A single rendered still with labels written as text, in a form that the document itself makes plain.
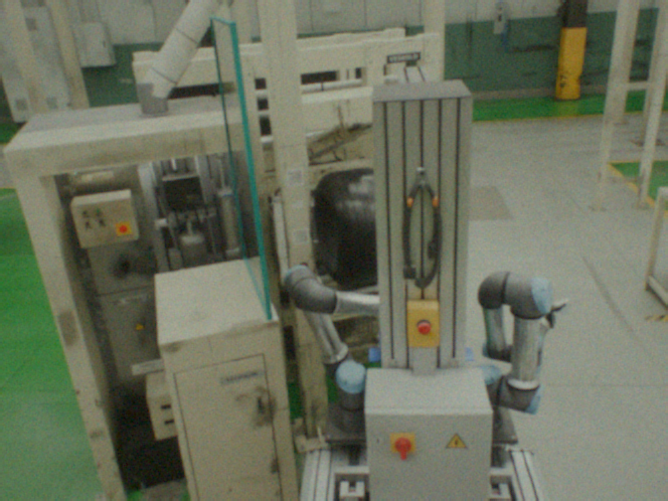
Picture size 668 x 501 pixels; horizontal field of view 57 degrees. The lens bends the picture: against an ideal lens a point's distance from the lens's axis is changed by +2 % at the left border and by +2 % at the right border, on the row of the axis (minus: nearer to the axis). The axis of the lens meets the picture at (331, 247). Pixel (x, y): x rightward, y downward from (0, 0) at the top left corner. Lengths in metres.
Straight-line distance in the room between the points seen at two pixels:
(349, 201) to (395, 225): 1.10
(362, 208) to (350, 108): 0.55
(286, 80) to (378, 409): 1.49
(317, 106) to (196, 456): 1.65
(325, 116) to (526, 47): 9.43
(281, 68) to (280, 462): 1.58
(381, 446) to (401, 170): 0.77
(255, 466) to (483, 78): 10.44
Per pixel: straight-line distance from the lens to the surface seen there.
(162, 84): 2.87
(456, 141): 1.60
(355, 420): 2.40
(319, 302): 2.11
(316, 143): 3.15
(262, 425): 2.31
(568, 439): 3.60
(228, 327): 2.08
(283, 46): 2.64
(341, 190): 2.77
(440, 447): 1.79
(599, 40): 12.55
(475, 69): 12.11
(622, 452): 3.61
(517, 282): 2.10
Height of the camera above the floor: 2.31
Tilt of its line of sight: 24 degrees down
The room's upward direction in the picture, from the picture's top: 4 degrees counter-clockwise
